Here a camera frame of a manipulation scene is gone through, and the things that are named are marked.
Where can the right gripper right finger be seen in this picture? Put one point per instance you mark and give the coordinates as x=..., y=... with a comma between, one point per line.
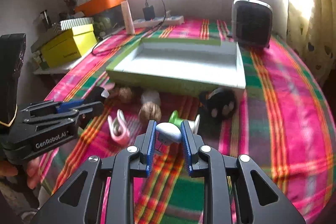
x=191, y=143

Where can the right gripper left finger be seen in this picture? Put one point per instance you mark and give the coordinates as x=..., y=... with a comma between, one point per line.
x=143, y=163

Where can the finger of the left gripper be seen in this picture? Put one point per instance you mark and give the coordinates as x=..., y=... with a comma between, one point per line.
x=86, y=112
x=52, y=106

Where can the green white suction knob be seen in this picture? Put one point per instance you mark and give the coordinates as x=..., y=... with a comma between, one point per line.
x=176, y=120

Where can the white round hook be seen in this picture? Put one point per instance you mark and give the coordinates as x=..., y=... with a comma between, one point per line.
x=168, y=133

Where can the brown walnut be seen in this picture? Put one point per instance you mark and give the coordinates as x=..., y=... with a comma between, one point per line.
x=149, y=111
x=125, y=94

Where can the black plush toy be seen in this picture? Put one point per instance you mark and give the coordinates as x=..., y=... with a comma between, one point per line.
x=220, y=104

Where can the white small jar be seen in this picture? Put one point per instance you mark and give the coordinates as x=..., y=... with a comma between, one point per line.
x=150, y=96

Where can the yellow shoe box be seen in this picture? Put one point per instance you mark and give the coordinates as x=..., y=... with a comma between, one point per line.
x=69, y=45

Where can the green white cardboard tray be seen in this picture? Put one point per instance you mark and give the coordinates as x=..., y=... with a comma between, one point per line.
x=182, y=66

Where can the striped white box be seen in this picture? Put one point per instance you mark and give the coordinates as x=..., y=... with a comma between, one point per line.
x=69, y=23

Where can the plaid pink green blanket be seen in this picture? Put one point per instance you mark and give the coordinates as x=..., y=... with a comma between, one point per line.
x=284, y=123

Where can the white cosmetic tube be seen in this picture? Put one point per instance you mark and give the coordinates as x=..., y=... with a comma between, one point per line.
x=128, y=21

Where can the orange container lid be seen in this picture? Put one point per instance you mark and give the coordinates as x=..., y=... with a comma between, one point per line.
x=94, y=7

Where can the white power strip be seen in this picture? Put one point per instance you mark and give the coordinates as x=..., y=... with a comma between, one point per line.
x=170, y=21

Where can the grey black space heater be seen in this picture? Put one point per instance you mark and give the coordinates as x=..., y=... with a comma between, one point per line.
x=251, y=23

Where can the cream patterned curtain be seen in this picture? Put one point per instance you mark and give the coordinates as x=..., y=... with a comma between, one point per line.
x=311, y=34

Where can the black charger with cable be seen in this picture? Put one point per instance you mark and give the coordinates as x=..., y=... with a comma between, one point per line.
x=149, y=15

